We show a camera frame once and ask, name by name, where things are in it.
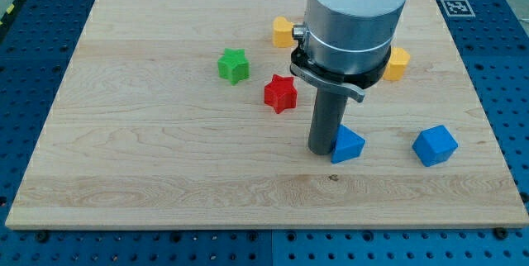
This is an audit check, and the blue triangle block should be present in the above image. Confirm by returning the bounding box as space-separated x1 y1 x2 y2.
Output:
331 125 365 164

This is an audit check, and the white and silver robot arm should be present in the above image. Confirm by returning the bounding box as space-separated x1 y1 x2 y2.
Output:
290 0 407 102

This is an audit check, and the blue cube block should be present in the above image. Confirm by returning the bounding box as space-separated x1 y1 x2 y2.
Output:
412 125 459 167

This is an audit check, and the red star block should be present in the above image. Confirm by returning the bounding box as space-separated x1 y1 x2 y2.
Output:
264 74 298 114

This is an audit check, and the green star block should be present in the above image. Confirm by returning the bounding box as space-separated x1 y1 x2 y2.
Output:
217 49 250 85

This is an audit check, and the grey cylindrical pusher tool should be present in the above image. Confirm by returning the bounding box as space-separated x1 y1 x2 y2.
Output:
307 88 348 155

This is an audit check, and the yellow heart block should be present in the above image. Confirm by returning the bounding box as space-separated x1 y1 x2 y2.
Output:
272 16 296 48

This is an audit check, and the wooden board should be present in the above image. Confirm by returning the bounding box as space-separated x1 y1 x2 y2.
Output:
6 0 528 230

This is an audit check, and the yellow hexagon block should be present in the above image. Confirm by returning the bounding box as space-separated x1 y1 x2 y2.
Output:
383 47 411 81

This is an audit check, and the fiducial marker tag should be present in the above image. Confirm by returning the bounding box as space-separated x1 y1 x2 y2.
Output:
441 0 475 17

